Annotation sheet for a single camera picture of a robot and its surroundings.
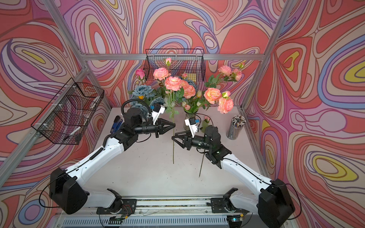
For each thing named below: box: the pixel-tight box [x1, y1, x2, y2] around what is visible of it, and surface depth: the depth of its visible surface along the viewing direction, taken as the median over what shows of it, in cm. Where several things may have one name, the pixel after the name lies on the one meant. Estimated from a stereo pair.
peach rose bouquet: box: [177, 62, 246, 114], surface depth 76 cm
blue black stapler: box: [110, 115, 124, 134], surface depth 107 cm
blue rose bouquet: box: [127, 84, 166, 117], surface depth 72 cm
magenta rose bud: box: [135, 68, 145, 81], surface depth 76 cm
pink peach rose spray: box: [153, 57, 184, 164], surface depth 58 cm
